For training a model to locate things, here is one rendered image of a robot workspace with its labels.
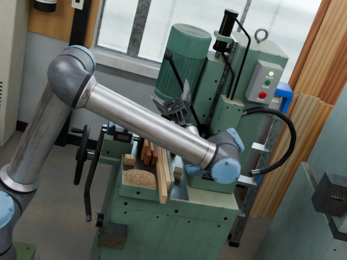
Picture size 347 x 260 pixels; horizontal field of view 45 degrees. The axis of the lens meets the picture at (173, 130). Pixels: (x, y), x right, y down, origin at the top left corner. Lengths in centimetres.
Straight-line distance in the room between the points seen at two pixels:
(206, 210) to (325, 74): 159
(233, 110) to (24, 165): 84
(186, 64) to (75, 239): 146
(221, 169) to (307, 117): 190
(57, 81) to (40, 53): 211
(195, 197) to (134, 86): 152
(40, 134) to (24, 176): 20
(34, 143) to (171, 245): 90
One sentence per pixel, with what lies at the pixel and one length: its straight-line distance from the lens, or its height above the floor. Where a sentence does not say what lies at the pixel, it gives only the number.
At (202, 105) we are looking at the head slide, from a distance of 185.
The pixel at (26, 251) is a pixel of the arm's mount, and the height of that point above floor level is 62.
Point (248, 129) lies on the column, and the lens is 191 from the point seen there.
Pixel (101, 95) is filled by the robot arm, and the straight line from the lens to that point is 127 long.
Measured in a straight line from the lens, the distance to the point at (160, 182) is 176.
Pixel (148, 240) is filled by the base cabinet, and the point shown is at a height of 54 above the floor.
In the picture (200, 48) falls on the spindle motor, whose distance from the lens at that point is 174.
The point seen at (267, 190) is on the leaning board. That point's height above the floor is 27.
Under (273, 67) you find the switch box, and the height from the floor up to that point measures 148.
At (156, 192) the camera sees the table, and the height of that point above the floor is 89.
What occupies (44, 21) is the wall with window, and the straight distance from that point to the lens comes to 329.
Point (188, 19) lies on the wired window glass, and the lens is 319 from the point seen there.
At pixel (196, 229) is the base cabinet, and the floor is 65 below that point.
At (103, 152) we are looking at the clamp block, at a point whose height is 89.
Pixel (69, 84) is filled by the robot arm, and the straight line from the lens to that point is 126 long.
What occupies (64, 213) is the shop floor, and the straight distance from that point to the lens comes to 294.
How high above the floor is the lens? 193
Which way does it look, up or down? 27 degrees down
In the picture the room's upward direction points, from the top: 17 degrees clockwise
